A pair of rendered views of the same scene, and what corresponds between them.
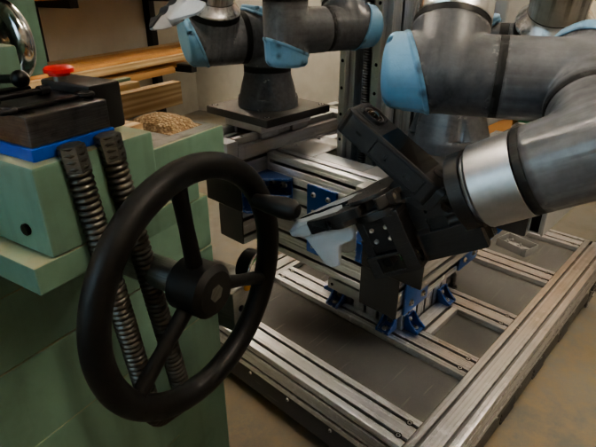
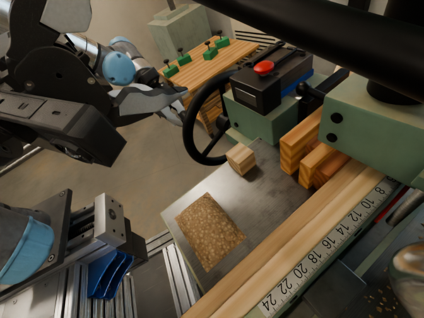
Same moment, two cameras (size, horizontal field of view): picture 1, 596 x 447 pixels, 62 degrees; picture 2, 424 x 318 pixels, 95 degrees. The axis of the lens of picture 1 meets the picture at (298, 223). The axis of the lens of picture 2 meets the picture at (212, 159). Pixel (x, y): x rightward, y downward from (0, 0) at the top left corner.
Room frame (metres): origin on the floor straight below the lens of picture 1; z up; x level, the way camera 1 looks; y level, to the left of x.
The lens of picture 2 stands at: (0.82, 0.34, 1.18)
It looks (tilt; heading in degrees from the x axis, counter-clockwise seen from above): 48 degrees down; 222
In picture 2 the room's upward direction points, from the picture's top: 25 degrees counter-clockwise
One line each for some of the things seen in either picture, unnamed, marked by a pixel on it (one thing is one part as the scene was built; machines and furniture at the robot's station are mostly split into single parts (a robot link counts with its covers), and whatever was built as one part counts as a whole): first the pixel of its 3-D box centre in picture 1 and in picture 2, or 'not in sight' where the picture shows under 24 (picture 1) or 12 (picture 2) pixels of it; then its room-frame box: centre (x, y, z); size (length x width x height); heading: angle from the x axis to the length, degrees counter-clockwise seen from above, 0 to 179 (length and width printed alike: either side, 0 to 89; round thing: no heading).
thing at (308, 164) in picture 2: not in sight; (354, 131); (0.57, 0.39, 0.93); 0.22 x 0.02 x 0.06; 149
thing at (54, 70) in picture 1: (58, 69); (263, 67); (0.54, 0.25, 1.02); 0.03 x 0.03 x 0.01
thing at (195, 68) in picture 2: not in sight; (211, 82); (-0.55, -0.54, 0.32); 0.66 x 0.57 x 0.64; 149
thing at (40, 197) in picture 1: (63, 177); (272, 105); (0.49, 0.25, 0.91); 0.15 x 0.14 x 0.09; 149
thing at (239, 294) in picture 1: (223, 292); not in sight; (0.77, 0.14, 0.58); 0.12 x 0.08 x 0.08; 59
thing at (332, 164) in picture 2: not in sight; (367, 138); (0.58, 0.40, 0.92); 0.20 x 0.02 x 0.05; 149
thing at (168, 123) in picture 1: (161, 119); (205, 224); (0.76, 0.21, 0.91); 0.10 x 0.07 x 0.02; 59
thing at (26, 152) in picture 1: (55, 109); (267, 73); (0.50, 0.24, 0.99); 0.13 x 0.11 x 0.06; 149
